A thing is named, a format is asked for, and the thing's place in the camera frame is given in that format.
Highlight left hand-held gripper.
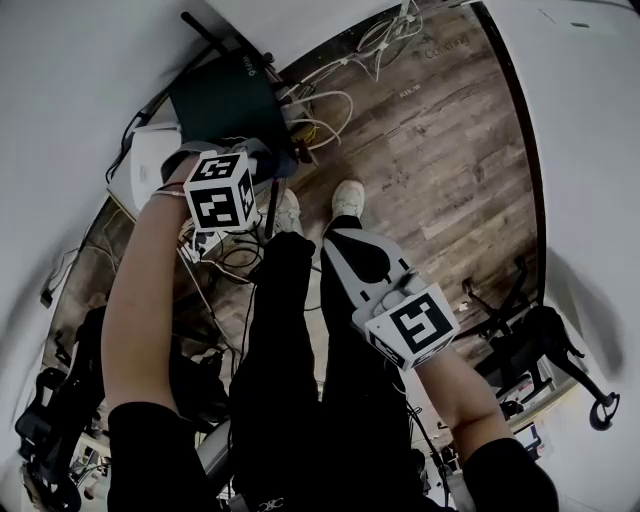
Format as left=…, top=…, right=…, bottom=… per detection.
left=160, top=141, right=259, bottom=233

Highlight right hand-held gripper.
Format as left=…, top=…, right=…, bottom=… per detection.
left=319, top=228, right=462, bottom=373

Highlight black router with antennas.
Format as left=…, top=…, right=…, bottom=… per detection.
left=167, top=10, right=322, bottom=239

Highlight person's right forearm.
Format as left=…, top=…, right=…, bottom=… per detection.
left=414, top=344, right=516, bottom=451

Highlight person's left forearm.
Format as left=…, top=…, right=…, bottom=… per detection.
left=99, top=169, right=201, bottom=416

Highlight white power strip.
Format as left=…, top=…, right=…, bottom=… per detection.
left=177, top=227, right=224, bottom=265

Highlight person's right white shoe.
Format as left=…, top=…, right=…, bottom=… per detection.
left=331, top=179, right=367, bottom=220

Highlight person's white shoe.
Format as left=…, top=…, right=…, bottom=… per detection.
left=276, top=187, right=302, bottom=236
left=331, top=179, right=367, bottom=220

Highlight person's left white shoe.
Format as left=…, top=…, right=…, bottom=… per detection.
left=276, top=187, right=302, bottom=236

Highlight white plastic device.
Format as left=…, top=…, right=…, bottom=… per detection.
left=128, top=124, right=185, bottom=212

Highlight person's black trousers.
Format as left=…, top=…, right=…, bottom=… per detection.
left=227, top=227, right=431, bottom=512

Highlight black mesh office chair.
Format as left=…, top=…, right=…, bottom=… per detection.
left=14, top=367, right=109, bottom=512
left=462, top=255, right=621, bottom=432
left=52, top=304, right=231, bottom=436

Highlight person's black shirt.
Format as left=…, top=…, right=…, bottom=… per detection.
left=107, top=399, right=560, bottom=512

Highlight red string bracelet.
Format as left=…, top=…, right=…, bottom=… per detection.
left=149, top=182, right=190, bottom=200

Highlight black floor cables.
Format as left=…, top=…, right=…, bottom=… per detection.
left=197, top=227, right=266, bottom=361

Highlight looped white cable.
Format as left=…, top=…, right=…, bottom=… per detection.
left=279, top=89, right=354, bottom=149

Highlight bundle of white cables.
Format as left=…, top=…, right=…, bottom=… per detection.
left=294, top=0, right=426, bottom=84

